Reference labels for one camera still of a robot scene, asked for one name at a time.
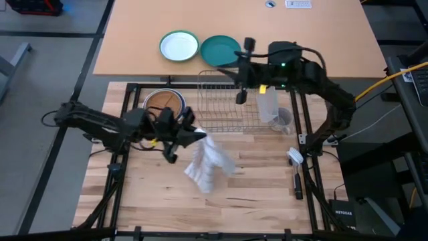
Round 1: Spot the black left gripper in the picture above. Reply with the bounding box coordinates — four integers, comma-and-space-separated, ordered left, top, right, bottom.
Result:
148, 106, 207, 165

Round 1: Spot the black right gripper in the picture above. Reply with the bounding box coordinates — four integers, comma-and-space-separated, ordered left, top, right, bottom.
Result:
217, 38, 268, 104

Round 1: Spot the white red-striped dish towel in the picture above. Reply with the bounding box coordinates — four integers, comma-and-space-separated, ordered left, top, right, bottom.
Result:
183, 129, 237, 194

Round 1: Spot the metal wire dish rack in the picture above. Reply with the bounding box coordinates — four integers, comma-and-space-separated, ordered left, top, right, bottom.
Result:
197, 69, 292, 134

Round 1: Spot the blue patterned plate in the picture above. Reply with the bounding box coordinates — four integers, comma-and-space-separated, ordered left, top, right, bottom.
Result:
142, 87, 187, 120

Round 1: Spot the brown wooden plate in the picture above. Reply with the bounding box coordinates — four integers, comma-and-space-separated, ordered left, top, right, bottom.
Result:
146, 89, 184, 118

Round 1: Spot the teal green plate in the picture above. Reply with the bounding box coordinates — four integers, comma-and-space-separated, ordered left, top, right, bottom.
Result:
199, 35, 242, 68

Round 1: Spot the clear plastic utensil holder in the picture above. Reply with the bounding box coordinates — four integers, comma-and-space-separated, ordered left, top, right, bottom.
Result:
255, 86, 280, 124

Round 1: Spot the white plate with green rim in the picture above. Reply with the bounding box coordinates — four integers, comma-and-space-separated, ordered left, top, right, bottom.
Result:
158, 29, 201, 62

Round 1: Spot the grey mug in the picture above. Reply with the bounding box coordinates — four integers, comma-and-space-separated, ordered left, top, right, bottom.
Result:
272, 106, 295, 135

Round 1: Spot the white power strip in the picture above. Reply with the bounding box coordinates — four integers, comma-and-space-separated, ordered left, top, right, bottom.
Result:
284, 0, 312, 9

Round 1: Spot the light brown desk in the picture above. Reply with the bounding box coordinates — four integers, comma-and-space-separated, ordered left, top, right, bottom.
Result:
92, 0, 388, 80

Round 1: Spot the black Netgear router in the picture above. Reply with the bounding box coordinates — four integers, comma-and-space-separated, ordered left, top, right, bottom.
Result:
329, 199, 357, 229

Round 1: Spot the dark grey side table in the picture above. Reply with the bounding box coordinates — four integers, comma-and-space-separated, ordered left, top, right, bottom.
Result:
384, 55, 428, 208

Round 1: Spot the white paper tag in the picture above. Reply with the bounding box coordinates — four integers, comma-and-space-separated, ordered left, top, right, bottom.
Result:
399, 68, 415, 84

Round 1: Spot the black keyboard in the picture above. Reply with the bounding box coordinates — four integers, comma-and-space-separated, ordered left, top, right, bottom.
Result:
409, 68, 428, 108

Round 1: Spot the grey metal bench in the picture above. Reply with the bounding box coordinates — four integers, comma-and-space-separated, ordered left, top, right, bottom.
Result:
0, 42, 34, 104

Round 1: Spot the black and red toolbox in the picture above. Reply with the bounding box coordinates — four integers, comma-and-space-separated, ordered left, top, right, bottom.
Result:
5, 0, 64, 17

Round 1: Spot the black metal table frame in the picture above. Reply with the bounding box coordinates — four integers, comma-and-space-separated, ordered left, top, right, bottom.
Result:
72, 82, 338, 241

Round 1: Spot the dish brush with black handle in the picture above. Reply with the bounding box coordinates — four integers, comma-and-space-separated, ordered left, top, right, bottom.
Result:
286, 147, 304, 201

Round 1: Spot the long yellow cable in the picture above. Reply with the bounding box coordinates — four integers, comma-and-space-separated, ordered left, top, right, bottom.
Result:
354, 61, 428, 102

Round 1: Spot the short yellow cable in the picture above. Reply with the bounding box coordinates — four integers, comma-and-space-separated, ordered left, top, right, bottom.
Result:
408, 186, 419, 210

